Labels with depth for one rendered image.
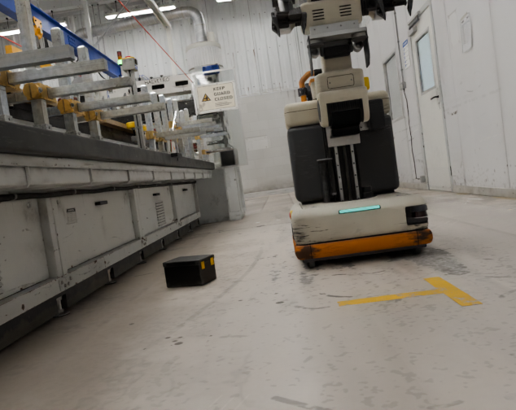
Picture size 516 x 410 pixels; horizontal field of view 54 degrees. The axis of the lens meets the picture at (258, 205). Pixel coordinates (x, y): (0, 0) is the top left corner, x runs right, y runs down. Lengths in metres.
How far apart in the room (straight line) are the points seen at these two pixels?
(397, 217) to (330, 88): 0.67
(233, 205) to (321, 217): 3.69
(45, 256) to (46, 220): 0.15
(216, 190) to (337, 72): 3.86
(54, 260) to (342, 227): 1.24
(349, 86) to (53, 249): 1.48
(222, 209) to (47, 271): 4.06
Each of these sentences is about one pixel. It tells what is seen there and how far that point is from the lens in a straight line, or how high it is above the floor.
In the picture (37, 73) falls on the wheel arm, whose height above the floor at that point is 0.83.
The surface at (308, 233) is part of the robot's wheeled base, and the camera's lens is 2.34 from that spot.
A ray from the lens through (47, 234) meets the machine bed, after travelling 2.24.
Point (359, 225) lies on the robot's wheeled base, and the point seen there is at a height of 0.18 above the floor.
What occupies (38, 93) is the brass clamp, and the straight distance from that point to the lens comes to 1.80.
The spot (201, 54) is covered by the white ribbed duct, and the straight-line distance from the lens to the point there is 10.32.
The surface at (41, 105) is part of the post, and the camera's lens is 1.82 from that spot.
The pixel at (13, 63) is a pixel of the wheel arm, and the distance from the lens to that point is 1.35.
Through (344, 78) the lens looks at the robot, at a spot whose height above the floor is 0.85.
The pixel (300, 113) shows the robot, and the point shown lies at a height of 0.75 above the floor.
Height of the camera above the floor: 0.45
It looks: 3 degrees down
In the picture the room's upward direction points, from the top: 8 degrees counter-clockwise
